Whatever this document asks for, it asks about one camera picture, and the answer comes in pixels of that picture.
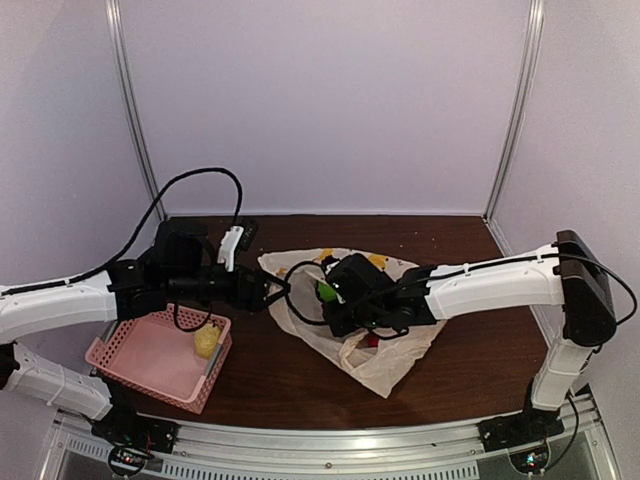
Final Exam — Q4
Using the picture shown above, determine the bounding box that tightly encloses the green fruit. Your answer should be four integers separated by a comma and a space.
315, 281, 343, 304

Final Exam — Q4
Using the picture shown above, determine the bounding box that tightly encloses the yellow fruit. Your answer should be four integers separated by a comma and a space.
194, 323, 221, 359

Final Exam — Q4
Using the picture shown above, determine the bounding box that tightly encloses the beige plastic bag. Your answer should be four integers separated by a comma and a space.
258, 247, 446, 399

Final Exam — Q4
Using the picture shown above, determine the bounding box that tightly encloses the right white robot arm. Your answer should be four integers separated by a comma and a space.
321, 230, 617, 442

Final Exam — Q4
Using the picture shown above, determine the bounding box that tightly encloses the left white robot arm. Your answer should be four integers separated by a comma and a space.
1, 219, 290, 444

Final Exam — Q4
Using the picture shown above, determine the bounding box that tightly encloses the pink perforated plastic basket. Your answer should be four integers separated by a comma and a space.
85, 304, 232, 415

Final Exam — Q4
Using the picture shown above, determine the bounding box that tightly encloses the right black camera cable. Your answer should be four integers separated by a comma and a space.
285, 259, 401, 331

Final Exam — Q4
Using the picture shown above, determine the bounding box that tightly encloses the black camera cable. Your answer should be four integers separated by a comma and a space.
285, 259, 401, 331
0, 167, 244, 296

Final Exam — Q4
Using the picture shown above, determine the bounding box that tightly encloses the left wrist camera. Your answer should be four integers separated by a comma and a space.
217, 218, 259, 272

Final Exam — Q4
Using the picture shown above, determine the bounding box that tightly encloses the left black camera cable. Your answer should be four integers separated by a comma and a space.
0, 167, 244, 296

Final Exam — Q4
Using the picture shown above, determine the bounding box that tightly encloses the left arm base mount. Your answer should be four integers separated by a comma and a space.
85, 382, 179, 479

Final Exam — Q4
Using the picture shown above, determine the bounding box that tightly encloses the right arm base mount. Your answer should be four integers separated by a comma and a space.
477, 388, 565, 476

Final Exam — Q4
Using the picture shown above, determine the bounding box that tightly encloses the left aluminium frame post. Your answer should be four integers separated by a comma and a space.
105, 0, 159, 200

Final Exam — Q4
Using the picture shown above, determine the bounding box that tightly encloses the aluminium frame post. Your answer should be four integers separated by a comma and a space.
483, 0, 545, 224
105, 0, 159, 200

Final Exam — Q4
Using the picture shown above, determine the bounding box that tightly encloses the front aluminium rail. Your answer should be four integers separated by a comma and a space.
49, 394, 606, 480

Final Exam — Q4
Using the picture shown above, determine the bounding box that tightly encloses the right aluminium frame post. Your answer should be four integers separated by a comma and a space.
483, 0, 545, 224

